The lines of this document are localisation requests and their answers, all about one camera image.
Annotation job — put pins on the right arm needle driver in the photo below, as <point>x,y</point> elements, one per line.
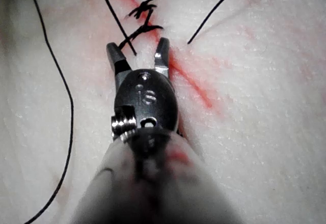
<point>150,99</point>

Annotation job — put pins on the right arm needle driver jaw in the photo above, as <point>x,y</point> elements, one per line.
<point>117,58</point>
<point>162,56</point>

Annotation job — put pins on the black thread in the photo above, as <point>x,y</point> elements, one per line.
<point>72,107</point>

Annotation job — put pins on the dark right arm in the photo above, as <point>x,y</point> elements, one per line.
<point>152,196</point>

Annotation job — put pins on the black stitching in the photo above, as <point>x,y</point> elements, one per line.
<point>144,6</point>

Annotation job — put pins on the tissue pad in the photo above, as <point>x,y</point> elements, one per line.
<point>254,132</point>

